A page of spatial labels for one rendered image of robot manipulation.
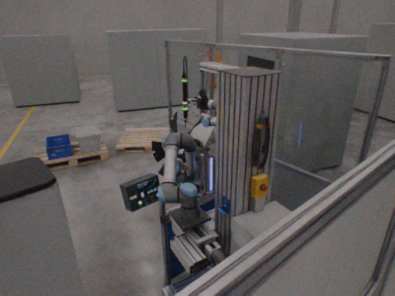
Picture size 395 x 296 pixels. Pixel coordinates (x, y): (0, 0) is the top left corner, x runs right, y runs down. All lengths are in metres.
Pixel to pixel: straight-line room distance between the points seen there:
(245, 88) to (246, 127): 0.20
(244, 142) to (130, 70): 6.62
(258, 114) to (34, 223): 1.41
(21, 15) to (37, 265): 14.59
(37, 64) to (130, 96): 2.90
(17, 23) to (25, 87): 5.43
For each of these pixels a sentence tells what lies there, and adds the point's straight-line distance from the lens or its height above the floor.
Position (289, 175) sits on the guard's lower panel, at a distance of 2.93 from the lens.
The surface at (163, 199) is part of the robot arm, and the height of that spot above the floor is 1.20.
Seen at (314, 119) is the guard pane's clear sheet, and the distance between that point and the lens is 2.64.
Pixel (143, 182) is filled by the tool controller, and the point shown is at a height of 1.24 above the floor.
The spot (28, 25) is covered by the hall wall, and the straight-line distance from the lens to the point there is 14.72.
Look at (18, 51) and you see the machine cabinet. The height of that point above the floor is 1.55.
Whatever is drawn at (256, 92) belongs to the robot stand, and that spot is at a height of 1.94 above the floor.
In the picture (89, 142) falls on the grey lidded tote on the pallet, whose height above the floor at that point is 0.34.
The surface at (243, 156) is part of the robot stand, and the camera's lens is 1.57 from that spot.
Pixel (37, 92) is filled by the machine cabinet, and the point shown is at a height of 0.40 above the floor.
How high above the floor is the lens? 2.28
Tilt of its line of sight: 24 degrees down
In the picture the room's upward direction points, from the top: 1 degrees counter-clockwise
